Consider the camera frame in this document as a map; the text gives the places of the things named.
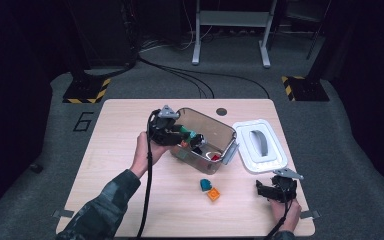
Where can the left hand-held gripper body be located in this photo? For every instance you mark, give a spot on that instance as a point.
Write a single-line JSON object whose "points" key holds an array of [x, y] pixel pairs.
{"points": [[161, 130]]}

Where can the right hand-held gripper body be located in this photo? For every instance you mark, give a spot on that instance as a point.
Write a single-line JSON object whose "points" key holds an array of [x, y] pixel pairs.
{"points": [[284, 190]]}

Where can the green toy block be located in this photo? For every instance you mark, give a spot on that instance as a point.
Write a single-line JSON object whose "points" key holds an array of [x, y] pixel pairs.
{"points": [[186, 129]]}

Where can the orange-red toy block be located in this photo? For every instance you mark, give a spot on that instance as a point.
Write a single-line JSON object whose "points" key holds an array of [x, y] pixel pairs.
{"points": [[184, 144]]}

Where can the teal toy block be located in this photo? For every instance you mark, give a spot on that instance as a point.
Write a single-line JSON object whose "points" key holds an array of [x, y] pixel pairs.
{"points": [[205, 184], [192, 134]]}

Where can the transparent grey plastic box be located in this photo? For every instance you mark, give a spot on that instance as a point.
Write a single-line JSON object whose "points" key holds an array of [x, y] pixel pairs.
{"points": [[218, 130]]}

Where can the red toy block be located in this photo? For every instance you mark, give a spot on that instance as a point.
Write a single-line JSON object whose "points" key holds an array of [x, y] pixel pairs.
{"points": [[215, 157]]}

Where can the person's right hand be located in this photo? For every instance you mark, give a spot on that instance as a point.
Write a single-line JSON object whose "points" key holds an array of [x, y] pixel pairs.
{"points": [[287, 215]]}

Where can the person's left hand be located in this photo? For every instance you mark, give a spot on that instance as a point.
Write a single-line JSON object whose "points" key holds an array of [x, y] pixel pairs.
{"points": [[146, 156]]}

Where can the dark round table grommet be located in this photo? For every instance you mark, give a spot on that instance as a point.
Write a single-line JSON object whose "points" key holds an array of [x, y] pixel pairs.
{"points": [[221, 111]]}

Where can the orange toy block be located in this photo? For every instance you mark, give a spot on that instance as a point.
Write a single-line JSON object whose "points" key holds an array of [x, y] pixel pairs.
{"points": [[213, 194]]}

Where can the dark equipment cabinet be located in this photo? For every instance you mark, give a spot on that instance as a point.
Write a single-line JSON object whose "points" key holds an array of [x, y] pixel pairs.
{"points": [[103, 33]]}

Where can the white metal stand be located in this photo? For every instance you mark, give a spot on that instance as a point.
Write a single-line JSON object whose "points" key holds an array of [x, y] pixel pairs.
{"points": [[233, 18]]}

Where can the small dark floor object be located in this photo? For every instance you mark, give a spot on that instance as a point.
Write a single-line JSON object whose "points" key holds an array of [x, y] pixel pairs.
{"points": [[36, 167]]}

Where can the dark curtain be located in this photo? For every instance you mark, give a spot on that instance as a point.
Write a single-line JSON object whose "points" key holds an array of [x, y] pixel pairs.
{"points": [[373, 83], [13, 100]]}

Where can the dark table with metal legs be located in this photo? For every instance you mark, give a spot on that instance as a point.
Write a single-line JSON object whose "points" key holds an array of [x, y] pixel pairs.
{"points": [[301, 16]]}

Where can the grey metal table bracket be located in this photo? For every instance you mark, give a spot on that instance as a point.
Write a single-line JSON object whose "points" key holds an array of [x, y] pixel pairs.
{"points": [[310, 214], [62, 214]]}

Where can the black yellow striped base plate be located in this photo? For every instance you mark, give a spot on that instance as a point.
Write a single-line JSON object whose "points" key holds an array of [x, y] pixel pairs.
{"points": [[86, 91], [308, 90]]}

